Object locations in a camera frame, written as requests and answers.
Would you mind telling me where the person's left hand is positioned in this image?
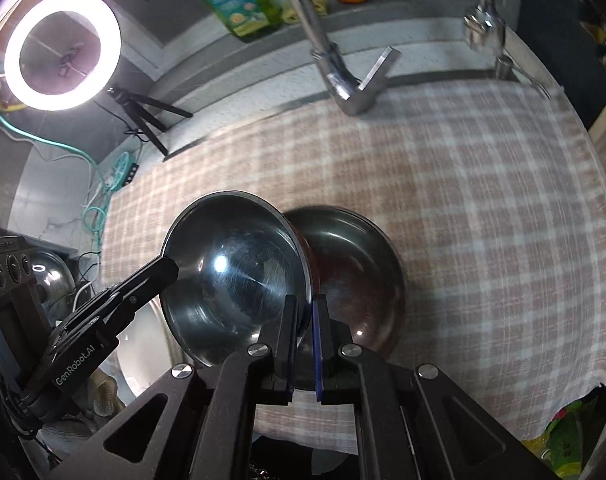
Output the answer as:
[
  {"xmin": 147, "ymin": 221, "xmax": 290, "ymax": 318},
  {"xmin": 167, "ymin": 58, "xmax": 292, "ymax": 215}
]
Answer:
[{"xmin": 85, "ymin": 367, "xmax": 120, "ymax": 418}]

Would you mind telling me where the red pot steel inside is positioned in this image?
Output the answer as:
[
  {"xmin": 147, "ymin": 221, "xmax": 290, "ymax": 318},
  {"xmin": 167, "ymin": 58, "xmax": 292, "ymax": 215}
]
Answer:
[{"xmin": 159, "ymin": 190, "xmax": 315, "ymax": 368}]

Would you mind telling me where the teal cable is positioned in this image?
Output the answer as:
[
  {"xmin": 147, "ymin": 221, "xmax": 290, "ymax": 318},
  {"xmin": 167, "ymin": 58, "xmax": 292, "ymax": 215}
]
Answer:
[{"xmin": 0, "ymin": 105, "xmax": 138, "ymax": 242}]

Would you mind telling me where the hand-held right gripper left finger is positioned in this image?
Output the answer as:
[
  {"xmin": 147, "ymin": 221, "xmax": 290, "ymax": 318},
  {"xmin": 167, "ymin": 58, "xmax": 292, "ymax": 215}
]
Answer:
[{"xmin": 45, "ymin": 294, "xmax": 301, "ymax": 480}]

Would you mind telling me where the colourful plastic bag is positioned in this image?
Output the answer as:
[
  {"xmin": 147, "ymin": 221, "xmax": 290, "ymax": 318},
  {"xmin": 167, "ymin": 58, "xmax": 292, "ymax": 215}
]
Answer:
[{"xmin": 523, "ymin": 392, "xmax": 606, "ymax": 478}]

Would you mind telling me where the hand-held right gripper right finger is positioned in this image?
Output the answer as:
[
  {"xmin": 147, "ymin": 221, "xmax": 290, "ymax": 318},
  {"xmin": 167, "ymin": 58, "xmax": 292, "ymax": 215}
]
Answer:
[{"xmin": 310, "ymin": 294, "xmax": 559, "ymax": 480}]

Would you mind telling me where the black tripod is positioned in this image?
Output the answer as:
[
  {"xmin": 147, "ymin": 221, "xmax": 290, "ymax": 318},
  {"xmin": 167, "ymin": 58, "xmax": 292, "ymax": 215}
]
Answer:
[{"xmin": 105, "ymin": 85, "xmax": 194, "ymax": 157}]

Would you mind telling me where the steel bowl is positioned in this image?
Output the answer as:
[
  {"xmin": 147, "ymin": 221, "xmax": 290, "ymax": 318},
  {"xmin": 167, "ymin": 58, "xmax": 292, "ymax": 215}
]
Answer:
[{"xmin": 283, "ymin": 205, "xmax": 408, "ymax": 361}]

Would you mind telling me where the ring light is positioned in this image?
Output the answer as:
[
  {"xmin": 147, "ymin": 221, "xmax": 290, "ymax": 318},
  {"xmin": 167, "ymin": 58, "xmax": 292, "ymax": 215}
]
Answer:
[{"xmin": 4, "ymin": 0, "xmax": 122, "ymax": 112}]

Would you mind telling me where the yellow cable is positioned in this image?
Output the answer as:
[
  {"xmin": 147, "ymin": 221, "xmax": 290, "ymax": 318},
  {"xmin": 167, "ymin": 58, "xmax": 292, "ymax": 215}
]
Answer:
[{"xmin": 0, "ymin": 80, "xmax": 26, "ymax": 112}]

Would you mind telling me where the steel pull-out sprayer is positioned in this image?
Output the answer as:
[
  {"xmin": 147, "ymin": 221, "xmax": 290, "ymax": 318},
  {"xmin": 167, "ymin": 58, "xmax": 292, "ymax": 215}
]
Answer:
[{"xmin": 463, "ymin": 0, "xmax": 554, "ymax": 101}]

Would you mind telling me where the steel pot lid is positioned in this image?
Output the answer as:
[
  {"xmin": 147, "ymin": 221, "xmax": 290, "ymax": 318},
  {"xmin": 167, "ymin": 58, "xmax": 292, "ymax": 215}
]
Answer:
[{"xmin": 30, "ymin": 250, "xmax": 76, "ymax": 306}]

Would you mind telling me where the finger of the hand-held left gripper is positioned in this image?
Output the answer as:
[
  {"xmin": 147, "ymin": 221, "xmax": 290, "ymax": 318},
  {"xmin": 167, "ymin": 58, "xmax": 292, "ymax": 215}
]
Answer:
[{"xmin": 95, "ymin": 256, "xmax": 180, "ymax": 331}]

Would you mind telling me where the steel faucet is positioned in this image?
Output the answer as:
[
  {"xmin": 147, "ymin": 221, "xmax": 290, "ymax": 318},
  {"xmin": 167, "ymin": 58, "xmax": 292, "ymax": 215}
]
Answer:
[{"xmin": 269, "ymin": 0, "xmax": 401, "ymax": 117}]

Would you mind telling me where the yellow sponge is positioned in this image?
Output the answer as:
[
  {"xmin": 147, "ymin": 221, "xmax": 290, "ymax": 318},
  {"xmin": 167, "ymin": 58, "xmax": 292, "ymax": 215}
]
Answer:
[{"xmin": 282, "ymin": 0, "xmax": 329, "ymax": 24}]

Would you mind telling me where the beige plaid cloth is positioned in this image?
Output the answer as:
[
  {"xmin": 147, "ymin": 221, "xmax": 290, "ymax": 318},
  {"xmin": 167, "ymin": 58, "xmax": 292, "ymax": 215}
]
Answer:
[{"xmin": 100, "ymin": 77, "xmax": 606, "ymax": 453}]

